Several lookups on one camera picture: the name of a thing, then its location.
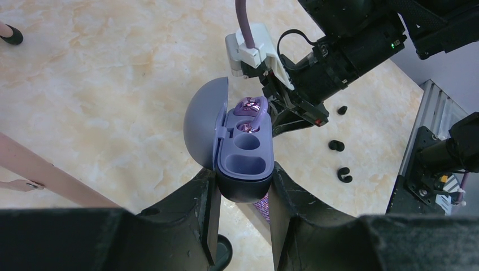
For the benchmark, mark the closed black earbud case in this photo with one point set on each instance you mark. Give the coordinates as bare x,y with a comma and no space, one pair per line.
224,254

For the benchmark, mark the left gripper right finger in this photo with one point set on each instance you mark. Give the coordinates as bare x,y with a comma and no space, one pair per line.
308,234

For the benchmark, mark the black clip earbud lower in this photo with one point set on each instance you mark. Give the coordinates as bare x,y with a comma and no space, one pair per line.
343,174

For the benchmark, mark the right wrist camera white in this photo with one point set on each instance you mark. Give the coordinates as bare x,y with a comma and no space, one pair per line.
264,52

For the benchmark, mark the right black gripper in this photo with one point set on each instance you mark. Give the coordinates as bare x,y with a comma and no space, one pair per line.
332,65

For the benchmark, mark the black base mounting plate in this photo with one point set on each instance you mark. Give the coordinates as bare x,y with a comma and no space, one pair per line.
418,188

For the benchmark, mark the purple glitter microphone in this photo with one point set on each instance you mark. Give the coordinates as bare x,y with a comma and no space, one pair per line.
262,206

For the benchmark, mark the black earbud right middle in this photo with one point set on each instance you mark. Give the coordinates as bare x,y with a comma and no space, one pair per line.
342,110

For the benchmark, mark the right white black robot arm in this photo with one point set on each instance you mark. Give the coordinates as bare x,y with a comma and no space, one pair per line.
433,26

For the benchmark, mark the purple earbud charging case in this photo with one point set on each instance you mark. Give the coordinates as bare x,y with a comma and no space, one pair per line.
243,162

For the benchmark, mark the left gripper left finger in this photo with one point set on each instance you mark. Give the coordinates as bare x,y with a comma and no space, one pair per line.
177,233

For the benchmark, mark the black clip earbud upper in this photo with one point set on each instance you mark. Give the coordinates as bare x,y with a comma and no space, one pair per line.
336,145

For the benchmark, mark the black clip earbud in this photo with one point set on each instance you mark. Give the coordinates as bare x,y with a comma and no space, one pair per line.
343,174
336,145

